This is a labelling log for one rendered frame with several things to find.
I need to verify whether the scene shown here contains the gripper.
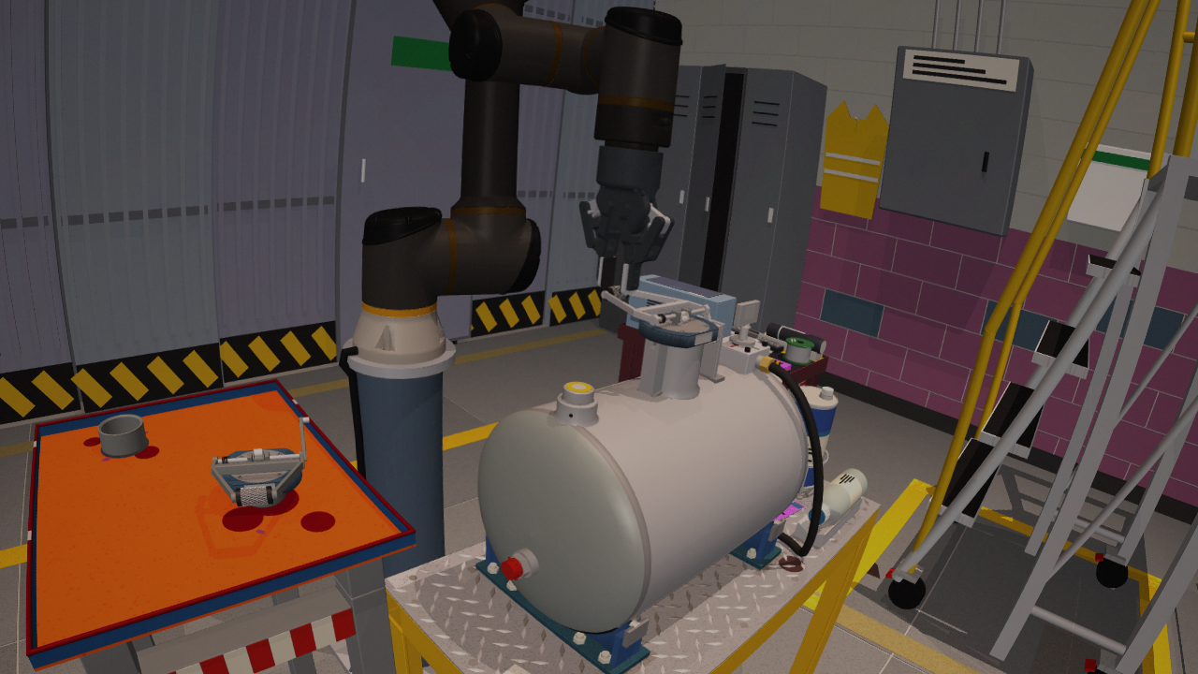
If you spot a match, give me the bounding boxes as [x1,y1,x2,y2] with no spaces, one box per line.
[579,143,674,285]

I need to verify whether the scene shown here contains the grey air valve block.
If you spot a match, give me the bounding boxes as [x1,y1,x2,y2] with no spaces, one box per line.
[718,300,784,378]

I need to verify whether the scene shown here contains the grey reservoir tank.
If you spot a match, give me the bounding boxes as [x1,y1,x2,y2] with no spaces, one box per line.
[476,323,818,638]

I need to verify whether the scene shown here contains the light blue box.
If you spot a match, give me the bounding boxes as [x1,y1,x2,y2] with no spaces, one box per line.
[625,274,738,330]

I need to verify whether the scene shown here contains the grey locker unit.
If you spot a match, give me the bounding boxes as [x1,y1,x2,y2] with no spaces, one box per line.
[599,63,830,315]

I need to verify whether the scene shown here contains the grey fitting with yellow top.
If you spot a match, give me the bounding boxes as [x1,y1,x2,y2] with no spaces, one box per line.
[558,380,598,423]

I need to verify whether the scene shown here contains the black cylinder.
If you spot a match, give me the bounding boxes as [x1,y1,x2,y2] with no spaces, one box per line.
[766,322,826,355]

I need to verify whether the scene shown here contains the dark red crate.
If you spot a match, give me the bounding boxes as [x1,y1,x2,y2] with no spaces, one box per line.
[616,328,831,388]

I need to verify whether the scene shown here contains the blue tank saddle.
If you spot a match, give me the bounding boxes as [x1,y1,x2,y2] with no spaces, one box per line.
[729,518,783,571]
[476,556,652,672]

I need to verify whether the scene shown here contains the white bottle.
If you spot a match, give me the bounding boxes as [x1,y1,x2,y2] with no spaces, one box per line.
[822,467,869,518]

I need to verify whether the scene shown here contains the grey electrical cabinet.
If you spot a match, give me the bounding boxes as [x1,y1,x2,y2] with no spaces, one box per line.
[877,0,1036,238]

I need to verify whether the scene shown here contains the yellow bench with tread plate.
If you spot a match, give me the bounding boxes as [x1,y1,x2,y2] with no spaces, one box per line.
[385,494,882,674]

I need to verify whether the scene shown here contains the grey rolling ladder yellow rails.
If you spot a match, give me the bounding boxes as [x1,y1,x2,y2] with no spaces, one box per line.
[884,0,1198,674]

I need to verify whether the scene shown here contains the white sign with green stripe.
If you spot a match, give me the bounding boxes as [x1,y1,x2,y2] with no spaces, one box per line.
[1065,144,1158,234]

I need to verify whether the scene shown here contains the grey stand with striped bar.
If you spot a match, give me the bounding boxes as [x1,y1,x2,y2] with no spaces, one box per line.
[80,552,399,674]

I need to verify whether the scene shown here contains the orange tray with blue rim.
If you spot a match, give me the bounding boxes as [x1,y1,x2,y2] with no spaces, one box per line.
[25,378,417,671]

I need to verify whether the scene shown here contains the black air hose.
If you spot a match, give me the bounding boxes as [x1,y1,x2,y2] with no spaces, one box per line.
[762,356,827,559]

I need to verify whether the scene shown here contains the green wall sign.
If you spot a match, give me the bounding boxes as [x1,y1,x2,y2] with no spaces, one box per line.
[390,35,455,72]

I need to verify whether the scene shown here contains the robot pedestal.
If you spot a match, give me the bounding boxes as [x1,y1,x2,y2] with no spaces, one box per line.
[339,309,458,574]

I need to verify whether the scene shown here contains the black pedestal cable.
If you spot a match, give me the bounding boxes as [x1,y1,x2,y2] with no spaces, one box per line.
[340,344,368,474]

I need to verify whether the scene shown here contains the grey ring nest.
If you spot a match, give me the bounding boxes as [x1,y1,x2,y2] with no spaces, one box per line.
[98,414,150,459]

